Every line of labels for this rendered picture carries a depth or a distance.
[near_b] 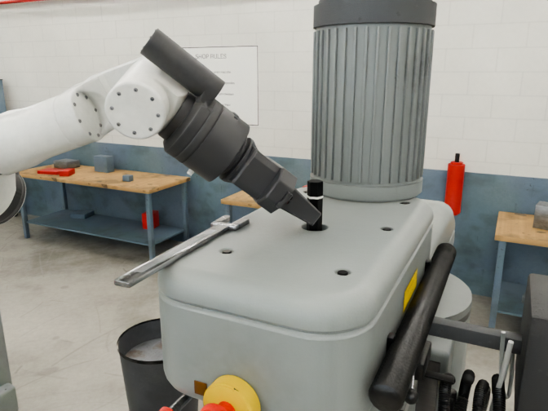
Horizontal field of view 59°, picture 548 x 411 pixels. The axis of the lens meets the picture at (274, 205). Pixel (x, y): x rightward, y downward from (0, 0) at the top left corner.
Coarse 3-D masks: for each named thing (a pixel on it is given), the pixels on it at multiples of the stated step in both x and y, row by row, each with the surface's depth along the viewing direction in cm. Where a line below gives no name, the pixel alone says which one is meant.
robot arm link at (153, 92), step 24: (144, 48) 53; (168, 48) 54; (144, 72) 54; (168, 72) 55; (192, 72) 55; (120, 96) 51; (144, 96) 51; (168, 96) 54; (192, 96) 57; (216, 96) 56; (120, 120) 53; (144, 120) 53; (168, 120) 56; (192, 120) 55; (216, 120) 57; (168, 144) 57; (192, 144) 56
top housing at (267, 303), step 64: (192, 256) 57; (256, 256) 57; (320, 256) 57; (384, 256) 57; (192, 320) 52; (256, 320) 49; (320, 320) 46; (384, 320) 53; (192, 384) 54; (256, 384) 50; (320, 384) 47
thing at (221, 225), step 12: (228, 216) 70; (216, 228) 64; (228, 228) 66; (192, 240) 60; (204, 240) 60; (168, 252) 56; (180, 252) 56; (144, 264) 52; (156, 264) 52; (168, 264) 54; (120, 276) 49; (132, 276) 49; (144, 276) 50
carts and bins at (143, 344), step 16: (160, 320) 301; (128, 336) 289; (144, 336) 299; (160, 336) 303; (128, 352) 287; (144, 352) 287; (160, 352) 287; (128, 368) 264; (144, 368) 259; (160, 368) 259; (128, 384) 269; (144, 384) 262; (160, 384) 262; (128, 400) 276; (144, 400) 266; (160, 400) 266; (192, 400) 280
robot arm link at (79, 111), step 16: (128, 64) 59; (96, 80) 59; (112, 80) 60; (64, 96) 56; (80, 96) 58; (96, 96) 60; (64, 112) 56; (80, 112) 57; (96, 112) 61; (64, 128) 56; (80, 128) 56; (96, 128) 60; (112, 128) 62; (80, 144) 58
